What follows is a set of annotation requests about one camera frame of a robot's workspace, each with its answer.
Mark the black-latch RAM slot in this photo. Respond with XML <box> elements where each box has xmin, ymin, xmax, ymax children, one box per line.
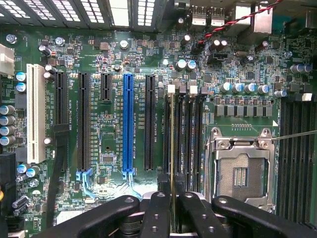
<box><xmin>281</xmin><ymin>99</ymin><xmax>292</xmax><ymax>219</ymax></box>
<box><xmin>197</xmin><ymin>86</ymin><xmax>208</xmax><ymax>193</ymax></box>
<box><xmin>304</xmin><ymin>101</ymin><xmax>317</xmax><ymax>226</ymax></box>
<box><xmin>176</xmin><ymin>86</ymin><xmax>187</xmax><ymax>191</ymax></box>

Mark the silver CPU socket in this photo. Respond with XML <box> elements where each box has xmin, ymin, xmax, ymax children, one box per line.
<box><xmin>204</xmin><ymin>127</ymin><xmax>277</xmax><ymax>214</ymax></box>

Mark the green motherboard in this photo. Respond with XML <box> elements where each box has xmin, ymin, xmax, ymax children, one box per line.
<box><xmin>0</xmin><ymin>24</ymin><xmax>317</xmax><ymax>238</ymax></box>

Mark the silver chipset heat sink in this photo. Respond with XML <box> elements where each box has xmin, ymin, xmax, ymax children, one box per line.
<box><xmin>53</xmin><ymin>210</ymin><xmax>86</xmax><ymax>230</ymax></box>

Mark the thin socket locking lever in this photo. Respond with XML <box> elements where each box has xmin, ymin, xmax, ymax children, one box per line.
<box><xmin>271</xmin><ymin>129</ymin><xmax>317</xmax><ymax>141</ymax></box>

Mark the black open PC case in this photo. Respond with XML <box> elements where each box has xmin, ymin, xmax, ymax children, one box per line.
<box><xmin>0</xmin><ymin>0</ymin><xmax>317</xmax><ymax>33</ymax></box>

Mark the white expansion slot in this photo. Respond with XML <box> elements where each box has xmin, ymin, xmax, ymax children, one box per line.
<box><xmin>26</xmin><ymin>63</ymin><xmax>47</xmax><ymax>165</ymax></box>

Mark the silver USB port block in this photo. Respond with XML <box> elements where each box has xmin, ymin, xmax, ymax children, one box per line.
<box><xmin>190</xmin><ymin>6</ymin><xmax>226</xmax><ymax>27</ymax></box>

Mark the short black expansion slot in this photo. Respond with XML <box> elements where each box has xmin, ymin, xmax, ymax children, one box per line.
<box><xmin>100</xmin><ymin>72</ymin><xmax>113</xmax><ymax>103</ymax></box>

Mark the red black twisted wire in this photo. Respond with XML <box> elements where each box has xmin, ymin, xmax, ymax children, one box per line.
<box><xmin>197</xmin><ymin>0</ymin><xmax>283</xmax><ymax>46</ymax></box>

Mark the medium black expansion slot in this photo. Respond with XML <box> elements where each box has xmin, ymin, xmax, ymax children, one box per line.
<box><xmin>54</xmin><ymin>71</ymin><xmax>69</xmax><ymax>126</ymax></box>

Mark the white power connector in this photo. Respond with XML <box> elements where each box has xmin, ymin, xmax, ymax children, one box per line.
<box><xmin>0</xmin><ymin>43</ymin><xmax>15</xmax><ymax>78</ymax></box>

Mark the long black expansion slot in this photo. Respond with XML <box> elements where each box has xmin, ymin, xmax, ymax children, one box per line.
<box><xmin>145</xmin><ymin>74</ymin><xmax>157</xmax><ymax>172</ymax></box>
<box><xmin>77</xmin><ymin>72</ymin><xmax>92</xmax><ymax>172</ymax></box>

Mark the silver network port block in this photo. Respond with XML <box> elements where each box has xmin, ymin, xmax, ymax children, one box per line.
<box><xmin>232</xmin><ymin>2</ymin><xmax>273</xmax><ymax>35</ymax></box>

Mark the blue expansion slot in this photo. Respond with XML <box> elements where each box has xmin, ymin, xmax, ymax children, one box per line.
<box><xmin>122</xmin><ymin>73</ymin><xmax>136</xmax><ymax>174</ymax></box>

